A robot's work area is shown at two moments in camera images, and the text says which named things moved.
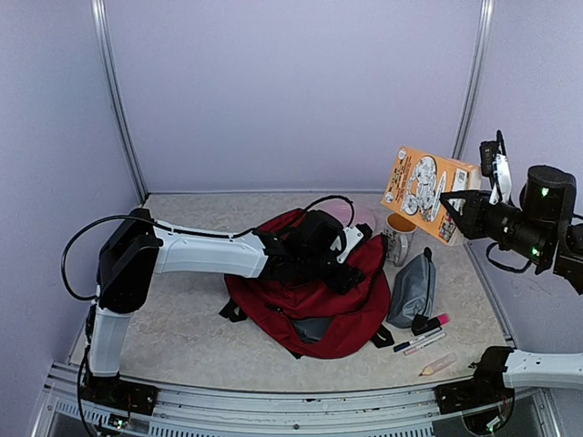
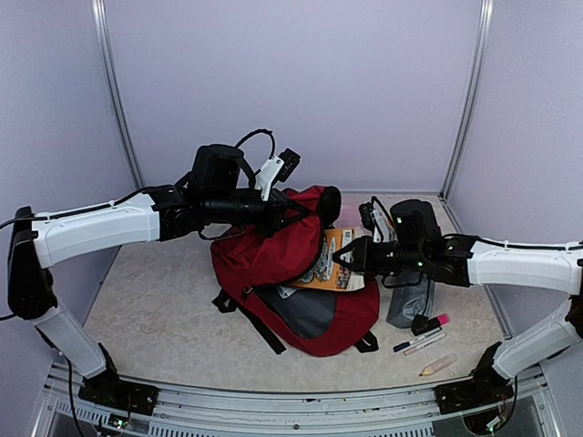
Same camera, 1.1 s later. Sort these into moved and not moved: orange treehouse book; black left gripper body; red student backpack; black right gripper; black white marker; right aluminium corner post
Moved: black right gripper; orange treehouse book; red student backpack; black left gripper body
Not moved: right aluminium corner post; black white marker
